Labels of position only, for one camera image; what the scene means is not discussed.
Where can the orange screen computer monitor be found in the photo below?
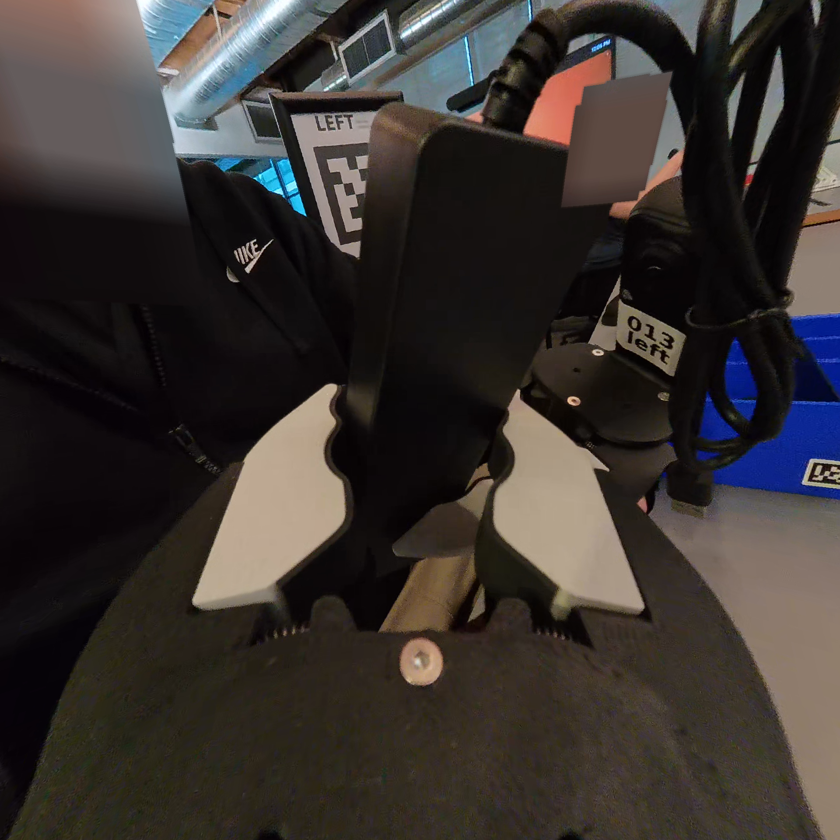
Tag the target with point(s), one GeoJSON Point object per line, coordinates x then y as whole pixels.
{"type": "Point", "coordinates": [558, 98]}

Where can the black twist tie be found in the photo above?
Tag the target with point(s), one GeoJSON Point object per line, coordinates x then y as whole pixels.
{"type": "Point", "coordinates": [741, 317]}

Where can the blue plastic bin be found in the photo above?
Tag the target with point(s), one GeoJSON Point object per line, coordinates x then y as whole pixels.
{"type": "Point", "coordinates": [774, 426]}

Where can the black usb hub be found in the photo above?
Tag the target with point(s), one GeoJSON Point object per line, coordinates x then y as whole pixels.
{"type": "Point", "coordinates": [459, 295]}

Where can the small silver air duct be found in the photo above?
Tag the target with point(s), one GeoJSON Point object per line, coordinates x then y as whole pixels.
{"type": "Point", "coordinates": [446, 19]}

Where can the white vent grille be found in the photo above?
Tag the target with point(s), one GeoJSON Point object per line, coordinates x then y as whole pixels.
{"type": "Point", "coordinates": [367, 46]}
{"type": "Point", "coordinates": [262, 121]}

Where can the black webcam bar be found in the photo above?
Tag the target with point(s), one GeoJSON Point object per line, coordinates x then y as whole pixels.
{"type": "Point", "coordinates": [466, 97]}

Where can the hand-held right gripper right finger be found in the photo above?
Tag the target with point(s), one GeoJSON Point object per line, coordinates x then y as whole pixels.
{"type": "Point", "coordinates": [564, 525]}

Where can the person's left hand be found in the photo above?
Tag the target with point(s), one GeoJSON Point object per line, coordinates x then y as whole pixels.
{"type": "Point", "coordinates": [647, 505]}

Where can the black framed tag sign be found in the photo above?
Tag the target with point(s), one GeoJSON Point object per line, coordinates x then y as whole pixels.
{"type": "Point", "coordinates": [341, 184]}

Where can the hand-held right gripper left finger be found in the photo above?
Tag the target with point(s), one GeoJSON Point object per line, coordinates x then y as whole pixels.
{"type": "Point", "coordinates": [275, 512]}

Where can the large silver air duct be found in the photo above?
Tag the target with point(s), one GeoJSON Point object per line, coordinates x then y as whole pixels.
{"type": "Point", "coordinates": [249, 39]}

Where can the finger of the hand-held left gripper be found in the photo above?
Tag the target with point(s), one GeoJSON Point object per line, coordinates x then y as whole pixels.
{"type": "Point", "coordinates": [446, 528]}

